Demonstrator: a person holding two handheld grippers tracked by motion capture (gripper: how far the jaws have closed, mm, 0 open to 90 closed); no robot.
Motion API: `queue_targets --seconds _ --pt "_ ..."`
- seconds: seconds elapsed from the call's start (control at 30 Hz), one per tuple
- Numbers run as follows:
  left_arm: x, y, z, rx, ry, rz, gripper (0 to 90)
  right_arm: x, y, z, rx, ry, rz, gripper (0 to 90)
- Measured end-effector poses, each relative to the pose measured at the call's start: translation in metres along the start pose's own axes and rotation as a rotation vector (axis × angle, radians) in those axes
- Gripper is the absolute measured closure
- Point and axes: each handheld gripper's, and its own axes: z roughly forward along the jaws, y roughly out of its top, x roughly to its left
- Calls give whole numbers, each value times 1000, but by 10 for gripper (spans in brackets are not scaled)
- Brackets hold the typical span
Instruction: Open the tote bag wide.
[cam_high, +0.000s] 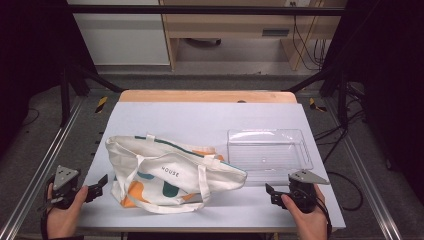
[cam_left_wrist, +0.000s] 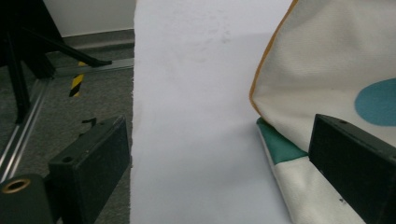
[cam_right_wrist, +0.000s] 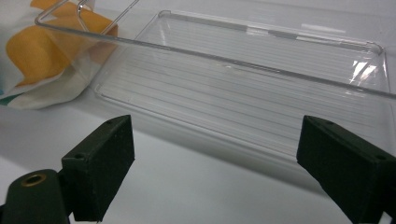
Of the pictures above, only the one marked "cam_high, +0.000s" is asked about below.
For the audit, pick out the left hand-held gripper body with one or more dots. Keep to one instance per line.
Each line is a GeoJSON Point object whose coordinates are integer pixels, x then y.
{"type": "Point", "coordinates": [64, 186]}

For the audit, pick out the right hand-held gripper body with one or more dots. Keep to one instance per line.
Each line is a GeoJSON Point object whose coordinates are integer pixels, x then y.
{"type": "Point", "coordinates": [303, 193]}

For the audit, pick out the white canvas tote bag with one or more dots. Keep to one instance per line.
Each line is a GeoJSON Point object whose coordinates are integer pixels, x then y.
{"type": "Point", "coordinates": [173, 173]}

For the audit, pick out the person's right hand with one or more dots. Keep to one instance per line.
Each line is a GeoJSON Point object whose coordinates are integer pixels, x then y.
{"type": "Point", "coordinates": [308, 223]}

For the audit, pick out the person's left hand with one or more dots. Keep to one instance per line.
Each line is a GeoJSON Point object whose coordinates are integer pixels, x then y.
{"type": "Point", "coordinates": [63, 218]}

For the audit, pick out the clear plastic container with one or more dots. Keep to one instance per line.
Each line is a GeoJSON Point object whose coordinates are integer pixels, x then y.
{"type": "Point", "coordinates": [268, 155]}

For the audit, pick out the yellow black tape strip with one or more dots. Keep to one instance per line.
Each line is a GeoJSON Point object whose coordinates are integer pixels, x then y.
{"type": "Point", "coordinates": [101, 104]}
{"type": "Point", "coordinates": [315, 105]}

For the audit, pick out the black metal stand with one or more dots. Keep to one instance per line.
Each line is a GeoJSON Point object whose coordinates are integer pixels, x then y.
{"type": "Point", "coordinates": [68, 86]}
{"type": "Point", "coordinates": [333, 80]}

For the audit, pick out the white table mat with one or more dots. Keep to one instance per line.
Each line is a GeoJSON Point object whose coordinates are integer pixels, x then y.
{"type": "Point", "coordinates": [200, 120]}

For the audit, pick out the black curtain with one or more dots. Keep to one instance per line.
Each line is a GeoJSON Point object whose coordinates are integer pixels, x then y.
{"type": "Point", "coordinates": [390, 83]}
{"type": "Point", "coordinates": [30, 50]}

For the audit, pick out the white cabinet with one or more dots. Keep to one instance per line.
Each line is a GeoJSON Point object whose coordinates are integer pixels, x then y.
{"type": "Point", "coordinates": [123, 36]}

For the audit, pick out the wooden desk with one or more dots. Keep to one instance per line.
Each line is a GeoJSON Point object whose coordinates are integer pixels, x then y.
{"type": "Point", "coordinates": [230, 23]}

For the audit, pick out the aluminium rail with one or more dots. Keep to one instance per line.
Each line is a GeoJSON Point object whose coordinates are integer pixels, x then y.
{"type": "Point", "coordinates": [43, 166]}
{"type": "Point", "coordinates": [366, 186]}

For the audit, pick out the black horizontal frame bar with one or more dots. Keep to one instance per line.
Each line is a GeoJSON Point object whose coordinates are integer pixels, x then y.
{"type": "Point", "coordinates": [200, 10]}

